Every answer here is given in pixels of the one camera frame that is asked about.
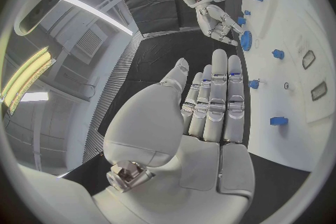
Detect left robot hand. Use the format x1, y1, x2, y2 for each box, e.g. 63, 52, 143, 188
91, 49, 256, 224

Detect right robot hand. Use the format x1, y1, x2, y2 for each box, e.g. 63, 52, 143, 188
196, 4, 245, 47

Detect blue gear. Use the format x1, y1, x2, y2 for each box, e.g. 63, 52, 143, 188
239, 30, 254, 52

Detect white task board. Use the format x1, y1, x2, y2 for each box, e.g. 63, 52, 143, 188
237, 0, 330, 172

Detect blue block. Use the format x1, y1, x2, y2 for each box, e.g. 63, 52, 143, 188
269, 116, 290, 127

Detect glowing light bar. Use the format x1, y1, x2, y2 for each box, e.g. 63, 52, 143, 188
1, 46, 58, 116

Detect white oval camera head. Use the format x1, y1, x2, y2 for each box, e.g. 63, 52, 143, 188
12, 0, 64, 36

